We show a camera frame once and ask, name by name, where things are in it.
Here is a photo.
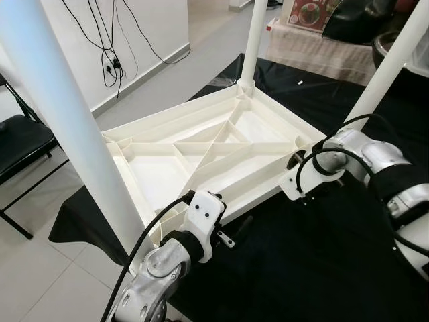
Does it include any white plastic table leg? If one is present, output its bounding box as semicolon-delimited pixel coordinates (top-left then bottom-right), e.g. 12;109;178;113
0;0;157;261
342;0;429;133
239;0;270;96

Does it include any black tablecloth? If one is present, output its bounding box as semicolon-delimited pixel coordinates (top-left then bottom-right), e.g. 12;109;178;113
48;52;429;322

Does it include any beige cloth covered bench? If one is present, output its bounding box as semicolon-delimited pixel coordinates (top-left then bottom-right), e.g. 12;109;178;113
267;23;377;86

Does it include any clear plastic wrapper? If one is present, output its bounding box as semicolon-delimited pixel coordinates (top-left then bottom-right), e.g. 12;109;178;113
206;72;241;89

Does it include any black wok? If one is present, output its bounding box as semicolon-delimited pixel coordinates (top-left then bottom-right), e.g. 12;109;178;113
371;30;418;69

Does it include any black bag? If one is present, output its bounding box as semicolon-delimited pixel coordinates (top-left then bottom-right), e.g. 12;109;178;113
322;0;406;46

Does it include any black folding chair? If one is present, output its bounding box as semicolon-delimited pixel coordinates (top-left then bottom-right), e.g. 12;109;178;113
0;74;69;240

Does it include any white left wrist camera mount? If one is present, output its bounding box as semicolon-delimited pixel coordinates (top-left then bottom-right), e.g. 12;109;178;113
182;191;227;264

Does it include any grey wall cable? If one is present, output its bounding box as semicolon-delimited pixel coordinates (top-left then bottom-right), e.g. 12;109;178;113
94;0;128;99
121;0;192;66
64;0;111;88

